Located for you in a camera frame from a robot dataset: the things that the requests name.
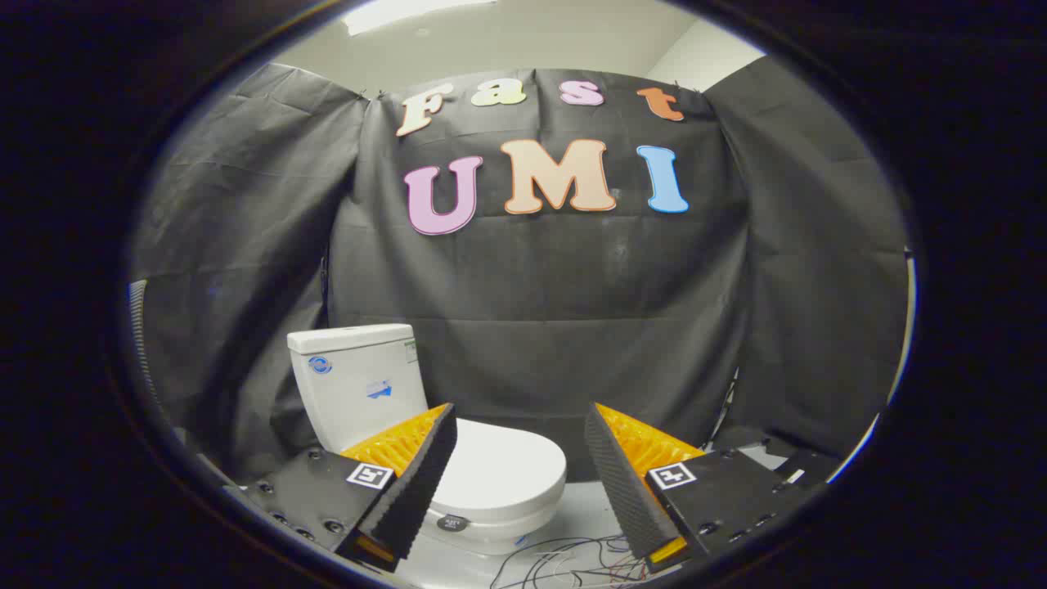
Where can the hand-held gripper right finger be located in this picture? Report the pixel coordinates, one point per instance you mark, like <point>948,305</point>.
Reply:
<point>622,483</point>

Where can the black flat box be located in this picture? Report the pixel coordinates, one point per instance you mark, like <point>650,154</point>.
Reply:
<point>806,466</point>

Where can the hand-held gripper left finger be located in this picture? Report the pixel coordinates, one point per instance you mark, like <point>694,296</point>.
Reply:
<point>425,474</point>

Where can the black backdrop cloth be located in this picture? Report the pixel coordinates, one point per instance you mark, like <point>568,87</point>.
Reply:
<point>532,270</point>

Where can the white toilet lid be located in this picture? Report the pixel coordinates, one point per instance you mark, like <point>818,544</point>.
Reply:
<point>507,466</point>

